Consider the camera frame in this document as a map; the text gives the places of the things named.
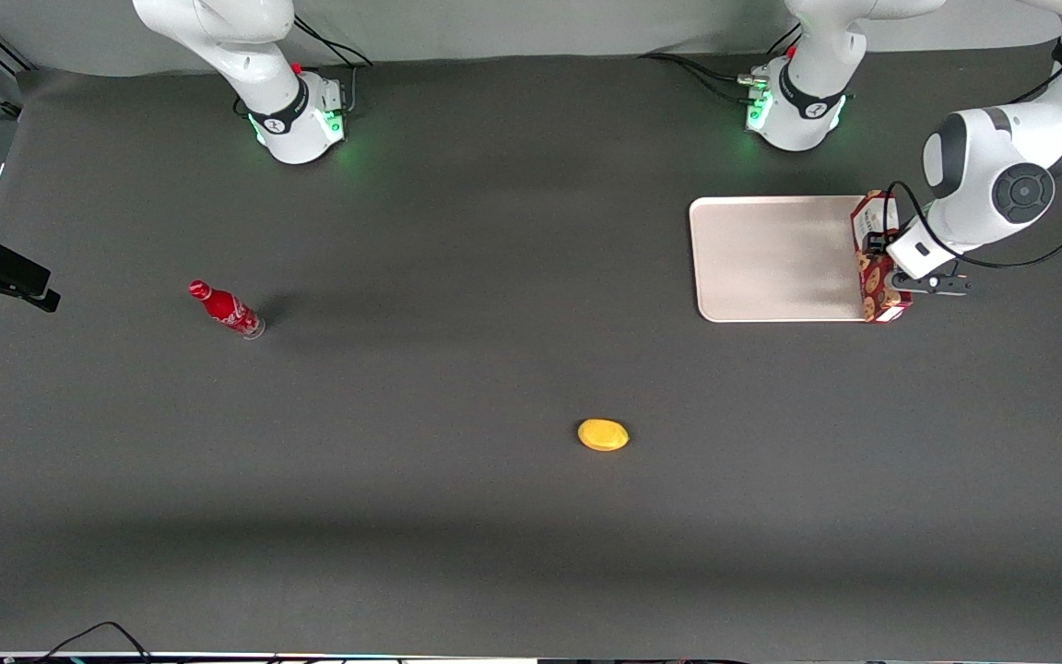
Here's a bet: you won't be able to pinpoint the red cookie box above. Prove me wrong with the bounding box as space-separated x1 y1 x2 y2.
850 190 914 325

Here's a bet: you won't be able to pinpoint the beige plastic tray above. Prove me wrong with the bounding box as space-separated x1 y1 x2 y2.
689 195 875 324

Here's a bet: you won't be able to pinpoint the red cola bottle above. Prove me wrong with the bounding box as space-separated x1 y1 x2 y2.
187 279 267 341

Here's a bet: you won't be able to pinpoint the yellow oval toy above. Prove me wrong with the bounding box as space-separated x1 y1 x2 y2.
576 418 631 454

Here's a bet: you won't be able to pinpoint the light grey backdrop cloth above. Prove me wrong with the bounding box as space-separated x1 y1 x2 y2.
0 0 1062 77

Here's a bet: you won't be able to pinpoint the dark grey table mat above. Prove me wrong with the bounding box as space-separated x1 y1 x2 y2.
0 32 1062 663

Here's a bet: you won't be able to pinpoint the black left arm base cables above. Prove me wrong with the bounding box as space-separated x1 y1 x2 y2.
637 20 804 104

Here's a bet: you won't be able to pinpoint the black arm base cables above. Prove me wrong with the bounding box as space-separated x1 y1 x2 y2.
234 14 375 119
637 20 804 104

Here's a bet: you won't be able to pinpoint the black cable at table edge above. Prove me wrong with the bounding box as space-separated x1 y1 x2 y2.
7 620 156 664

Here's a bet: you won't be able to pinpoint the black right arm base cables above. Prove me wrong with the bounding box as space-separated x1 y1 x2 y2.
234 14 375 119

